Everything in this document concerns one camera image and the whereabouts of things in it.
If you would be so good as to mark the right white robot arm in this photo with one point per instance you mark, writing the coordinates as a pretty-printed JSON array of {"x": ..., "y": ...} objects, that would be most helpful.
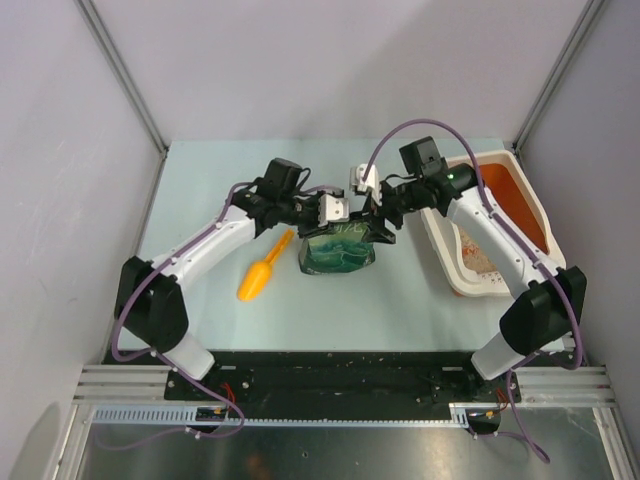
[{"x": 547, "y": 298}]

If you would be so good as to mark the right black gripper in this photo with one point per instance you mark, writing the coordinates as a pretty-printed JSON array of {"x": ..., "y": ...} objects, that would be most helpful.
[{"x": 376, "y": 228}]

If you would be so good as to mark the white slotted cable duct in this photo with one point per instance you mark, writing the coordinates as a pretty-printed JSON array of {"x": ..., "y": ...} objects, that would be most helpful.
[{"x": 451, "y": 417}]

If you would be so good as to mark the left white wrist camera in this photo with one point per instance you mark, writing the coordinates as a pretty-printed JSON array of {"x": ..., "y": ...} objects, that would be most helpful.
[{"x": 333, "y": 207}]

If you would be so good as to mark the white orange litter box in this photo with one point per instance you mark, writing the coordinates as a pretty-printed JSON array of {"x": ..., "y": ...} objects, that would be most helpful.
[{"x": 514, "y": 199}]

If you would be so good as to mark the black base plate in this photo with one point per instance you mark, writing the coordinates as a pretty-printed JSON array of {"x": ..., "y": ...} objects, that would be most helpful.
[{"x": 439, "y": 376}]

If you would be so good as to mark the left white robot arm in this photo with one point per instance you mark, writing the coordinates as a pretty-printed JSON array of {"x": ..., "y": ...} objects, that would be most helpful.
[{"x": 150, "y": 300}]

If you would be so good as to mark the orange plastic scoop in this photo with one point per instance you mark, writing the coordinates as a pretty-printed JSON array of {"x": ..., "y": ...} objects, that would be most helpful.
[{"x": 260, "y": 272}]

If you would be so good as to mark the green litter bag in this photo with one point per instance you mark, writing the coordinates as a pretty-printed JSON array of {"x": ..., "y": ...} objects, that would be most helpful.
[{"x": 342, "y": 250}]

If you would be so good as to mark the clean litter grains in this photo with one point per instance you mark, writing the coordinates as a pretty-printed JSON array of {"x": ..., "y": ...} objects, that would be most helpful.
[{"x": 473, "y": 256}]

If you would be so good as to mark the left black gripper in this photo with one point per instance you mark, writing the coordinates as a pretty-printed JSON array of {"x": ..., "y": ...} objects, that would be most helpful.
[{"x": 313, "y": 228}]

